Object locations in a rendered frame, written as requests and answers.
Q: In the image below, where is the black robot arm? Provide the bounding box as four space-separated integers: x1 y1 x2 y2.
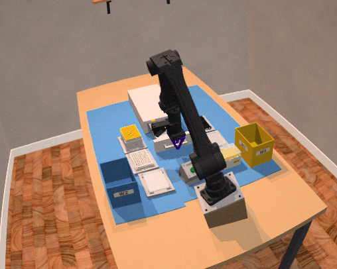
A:
146 49 236 206

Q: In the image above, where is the blue bench mat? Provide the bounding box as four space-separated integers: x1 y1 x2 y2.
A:
86 85 282 225

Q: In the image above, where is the dark blue open-top bin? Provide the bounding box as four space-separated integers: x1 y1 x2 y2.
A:
99 157 142 209

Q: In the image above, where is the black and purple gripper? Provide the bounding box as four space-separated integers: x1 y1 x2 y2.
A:
167 120 186 150

